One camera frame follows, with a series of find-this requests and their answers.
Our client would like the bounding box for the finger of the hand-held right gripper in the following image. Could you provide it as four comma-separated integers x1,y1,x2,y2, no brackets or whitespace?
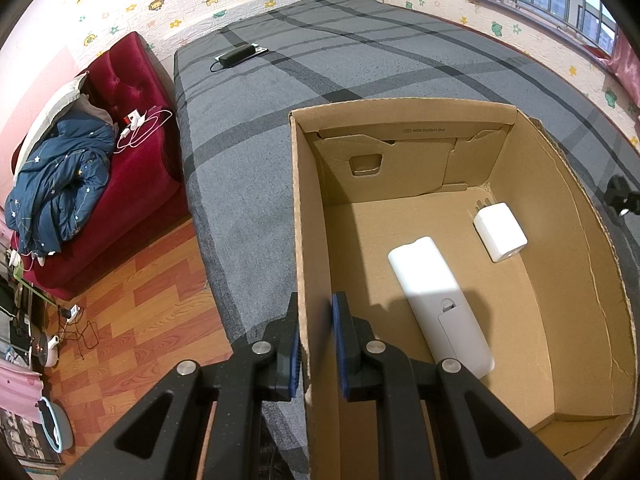
606,175,640,217

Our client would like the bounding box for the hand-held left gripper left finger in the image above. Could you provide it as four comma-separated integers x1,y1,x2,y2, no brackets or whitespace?
62,291,302,480

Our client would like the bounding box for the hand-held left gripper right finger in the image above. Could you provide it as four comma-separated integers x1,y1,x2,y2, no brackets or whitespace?
331,291,576,480

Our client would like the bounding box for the cardboard box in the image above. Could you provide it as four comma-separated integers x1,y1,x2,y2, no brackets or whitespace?
289,99,637,480

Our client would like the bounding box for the white remote control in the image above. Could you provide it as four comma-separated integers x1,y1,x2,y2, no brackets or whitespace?
387,236,496,380

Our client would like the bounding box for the large white charger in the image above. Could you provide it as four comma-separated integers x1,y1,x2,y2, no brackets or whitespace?
472,201,528,263

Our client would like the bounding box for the pink satin curtain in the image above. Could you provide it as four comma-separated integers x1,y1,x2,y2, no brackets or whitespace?
610,35,640,121

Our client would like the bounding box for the purple window sill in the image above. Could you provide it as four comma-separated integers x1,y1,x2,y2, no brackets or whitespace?
465,0,613,63

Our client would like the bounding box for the red velvet sofa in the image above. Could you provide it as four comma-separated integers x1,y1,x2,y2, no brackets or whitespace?
10,31,183,302

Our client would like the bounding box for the light blue basin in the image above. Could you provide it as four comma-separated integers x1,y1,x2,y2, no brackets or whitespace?
37,397,76,453

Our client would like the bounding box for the white round appliance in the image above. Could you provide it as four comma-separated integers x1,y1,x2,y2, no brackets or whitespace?
30,335,63,367

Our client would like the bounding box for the cluttered side table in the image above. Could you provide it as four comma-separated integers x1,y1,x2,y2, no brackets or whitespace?
0,247,56,356

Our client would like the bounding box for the pink cloth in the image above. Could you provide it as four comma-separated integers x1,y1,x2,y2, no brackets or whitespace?
0,360,46,423

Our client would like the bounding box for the dark blue star-print quilt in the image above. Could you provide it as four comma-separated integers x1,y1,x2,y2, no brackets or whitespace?
5,120,117,255

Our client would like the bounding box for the grey-brown cloth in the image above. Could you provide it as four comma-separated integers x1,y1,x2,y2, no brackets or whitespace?
75,92,114,126

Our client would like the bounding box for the white pillow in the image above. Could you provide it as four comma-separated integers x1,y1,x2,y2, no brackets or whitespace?
12,74,90,181

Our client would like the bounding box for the black floor cable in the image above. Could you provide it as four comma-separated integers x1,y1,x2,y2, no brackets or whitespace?
57,317,101,351

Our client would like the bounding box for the white charging cable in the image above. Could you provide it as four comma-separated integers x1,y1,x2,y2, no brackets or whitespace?
114,107,173,153

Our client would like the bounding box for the black power bank with cable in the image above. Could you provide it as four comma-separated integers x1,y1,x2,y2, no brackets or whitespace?
210,44,256,73

